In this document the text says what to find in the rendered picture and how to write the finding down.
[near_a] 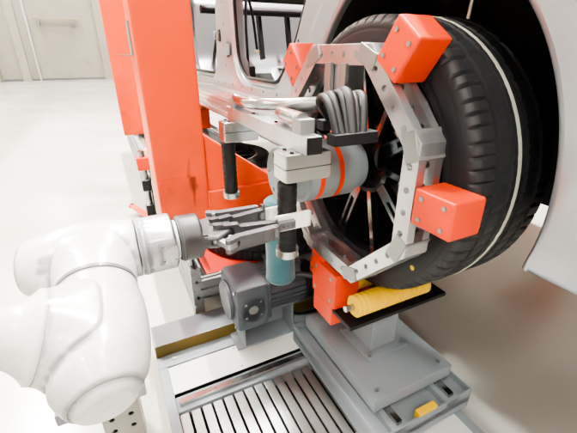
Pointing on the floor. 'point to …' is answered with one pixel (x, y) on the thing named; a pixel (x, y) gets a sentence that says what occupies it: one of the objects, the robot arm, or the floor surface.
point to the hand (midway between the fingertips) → (288, 216)
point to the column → (128, 420)
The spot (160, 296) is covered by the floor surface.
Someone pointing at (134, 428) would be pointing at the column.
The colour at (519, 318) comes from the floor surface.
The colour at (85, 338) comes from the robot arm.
